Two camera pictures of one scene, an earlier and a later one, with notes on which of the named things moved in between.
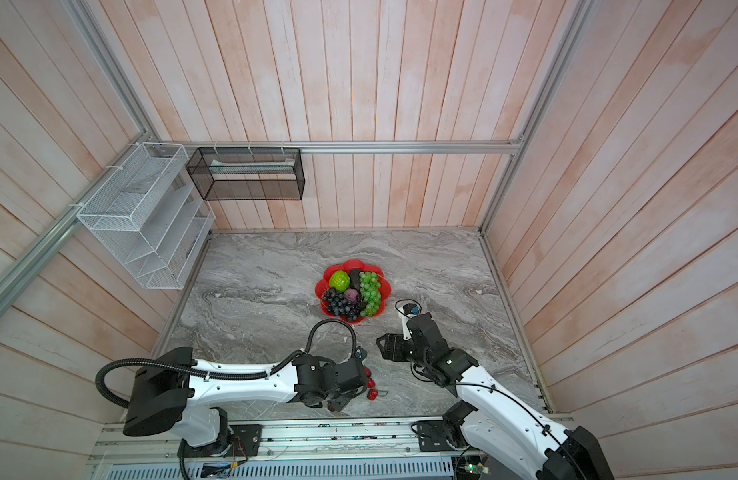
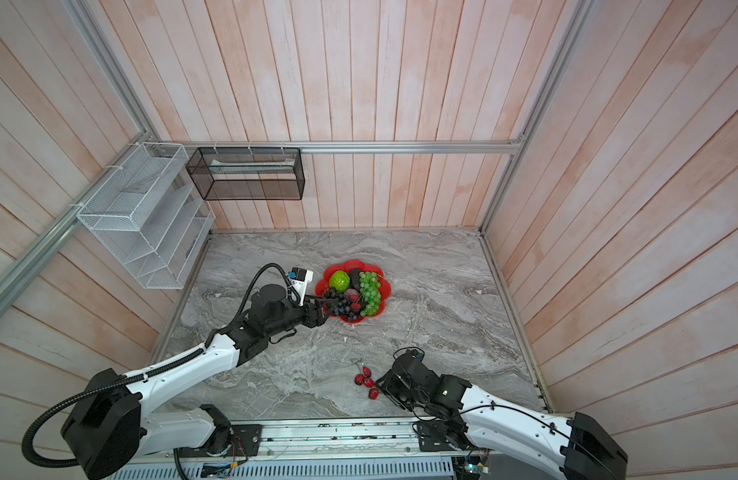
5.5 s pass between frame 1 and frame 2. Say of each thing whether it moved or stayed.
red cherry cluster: stayed
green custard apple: stayed
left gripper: moved
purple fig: stayed
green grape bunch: stayed
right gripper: moved
